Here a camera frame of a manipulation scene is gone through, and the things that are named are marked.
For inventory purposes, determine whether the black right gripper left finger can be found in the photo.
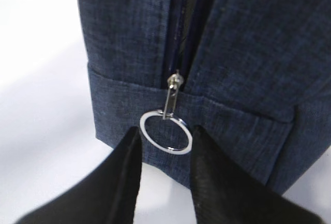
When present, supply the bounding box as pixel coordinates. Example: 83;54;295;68
17;127;142;223

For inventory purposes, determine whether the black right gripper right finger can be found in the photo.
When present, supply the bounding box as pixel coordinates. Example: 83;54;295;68
190;126;324;224

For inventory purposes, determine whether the dark blue lunch bag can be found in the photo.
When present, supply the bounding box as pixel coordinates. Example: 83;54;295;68
78;0;330;194

